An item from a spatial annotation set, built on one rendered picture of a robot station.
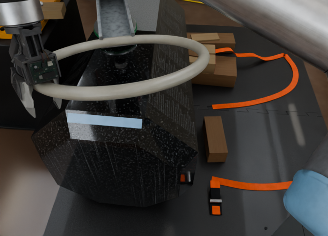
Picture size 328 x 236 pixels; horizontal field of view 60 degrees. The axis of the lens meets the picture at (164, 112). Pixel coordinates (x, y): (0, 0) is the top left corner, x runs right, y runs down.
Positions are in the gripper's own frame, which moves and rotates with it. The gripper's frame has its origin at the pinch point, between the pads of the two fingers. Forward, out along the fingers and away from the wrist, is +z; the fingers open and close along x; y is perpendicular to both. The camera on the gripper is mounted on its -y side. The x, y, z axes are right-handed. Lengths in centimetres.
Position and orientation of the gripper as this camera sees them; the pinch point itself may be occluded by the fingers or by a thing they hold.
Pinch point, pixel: (44, 107)
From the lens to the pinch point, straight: 75.3
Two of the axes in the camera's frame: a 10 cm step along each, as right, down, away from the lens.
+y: 6.5, 3.1, -6.9
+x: 7.6, -3.5, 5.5
